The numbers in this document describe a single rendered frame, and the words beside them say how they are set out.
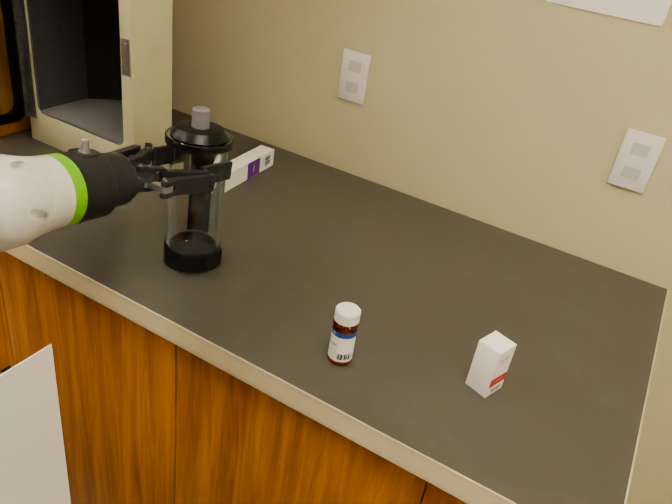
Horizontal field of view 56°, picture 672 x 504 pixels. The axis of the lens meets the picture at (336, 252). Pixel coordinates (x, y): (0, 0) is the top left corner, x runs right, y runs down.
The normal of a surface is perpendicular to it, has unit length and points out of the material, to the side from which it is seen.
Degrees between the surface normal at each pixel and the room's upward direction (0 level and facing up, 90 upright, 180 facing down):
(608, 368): 0
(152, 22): 90
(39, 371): 90
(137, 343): 90
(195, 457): 90
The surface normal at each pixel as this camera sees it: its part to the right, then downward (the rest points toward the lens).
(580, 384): 0.14, -0.85
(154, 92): 0.86, 0.36
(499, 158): -0.50, 0.39
